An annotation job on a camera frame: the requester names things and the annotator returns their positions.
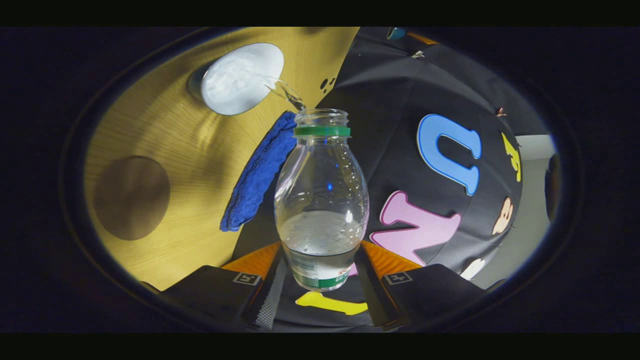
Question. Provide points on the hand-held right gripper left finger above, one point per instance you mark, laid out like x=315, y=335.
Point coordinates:
x=272, y=300

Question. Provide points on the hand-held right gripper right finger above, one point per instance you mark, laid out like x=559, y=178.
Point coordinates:
x=375, y=300

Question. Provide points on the round brown coaster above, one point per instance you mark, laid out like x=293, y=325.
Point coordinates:
x=131, y=197

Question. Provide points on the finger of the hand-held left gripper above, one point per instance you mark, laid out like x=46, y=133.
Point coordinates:
x=422, y=38

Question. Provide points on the white backdrop clip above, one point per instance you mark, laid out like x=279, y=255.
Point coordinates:
x=417, y=54

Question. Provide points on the blue towel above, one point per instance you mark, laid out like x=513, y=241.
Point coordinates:
x=257, y=175

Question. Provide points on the black backdrop cloth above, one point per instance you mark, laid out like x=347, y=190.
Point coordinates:
x=390, y=90

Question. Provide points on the clear plastic water bottle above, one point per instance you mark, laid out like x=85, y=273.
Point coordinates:
x=320, y=235

